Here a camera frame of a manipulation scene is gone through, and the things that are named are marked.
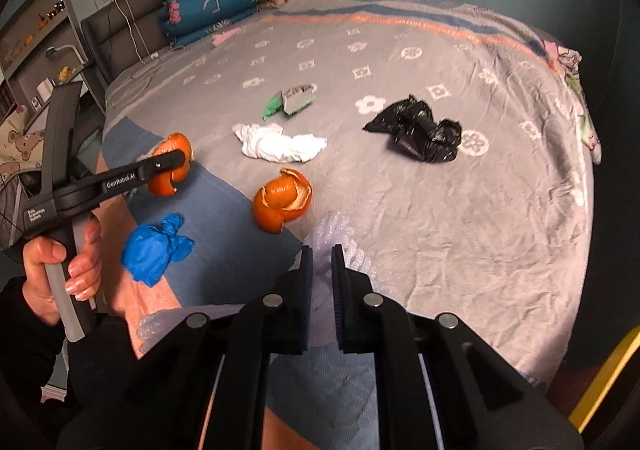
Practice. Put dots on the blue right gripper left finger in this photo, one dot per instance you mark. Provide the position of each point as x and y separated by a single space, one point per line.
286 309

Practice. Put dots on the bear print cushion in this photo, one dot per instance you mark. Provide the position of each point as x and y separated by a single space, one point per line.
19 151

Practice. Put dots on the orange peel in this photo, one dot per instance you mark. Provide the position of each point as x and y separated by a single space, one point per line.
165 183
281 201

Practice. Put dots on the grey bedside shelf unit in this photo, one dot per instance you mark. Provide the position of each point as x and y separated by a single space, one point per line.
36 25

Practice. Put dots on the crumpled black plastic bag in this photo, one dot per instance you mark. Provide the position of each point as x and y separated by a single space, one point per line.
416 133

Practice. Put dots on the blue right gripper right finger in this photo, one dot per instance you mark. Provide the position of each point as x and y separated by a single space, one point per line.
360 312

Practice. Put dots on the left hand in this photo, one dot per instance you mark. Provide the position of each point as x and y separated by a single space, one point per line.
85 272

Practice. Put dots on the pink cloth piece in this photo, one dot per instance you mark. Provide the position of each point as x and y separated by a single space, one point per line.
219 38

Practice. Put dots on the grey patterned bed cover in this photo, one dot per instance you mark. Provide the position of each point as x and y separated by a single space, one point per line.
499 236

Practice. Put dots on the yellow rimmed black trash bin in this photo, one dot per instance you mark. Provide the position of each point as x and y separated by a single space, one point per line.
604 381

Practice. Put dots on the crumpled white tissue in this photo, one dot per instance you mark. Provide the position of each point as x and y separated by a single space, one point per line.
269 143

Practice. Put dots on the dark grey bed headboard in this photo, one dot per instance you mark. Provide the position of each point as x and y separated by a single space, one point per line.
121 33

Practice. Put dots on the floral sheet at bed corner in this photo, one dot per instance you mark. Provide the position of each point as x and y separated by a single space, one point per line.
568 61

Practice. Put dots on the blue glove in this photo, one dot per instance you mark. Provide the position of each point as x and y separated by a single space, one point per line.
151 248

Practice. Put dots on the white desk lamp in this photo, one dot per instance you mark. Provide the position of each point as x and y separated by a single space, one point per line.
66 55

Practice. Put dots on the teal floral folded quilt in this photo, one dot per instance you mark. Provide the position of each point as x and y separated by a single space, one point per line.
186 21

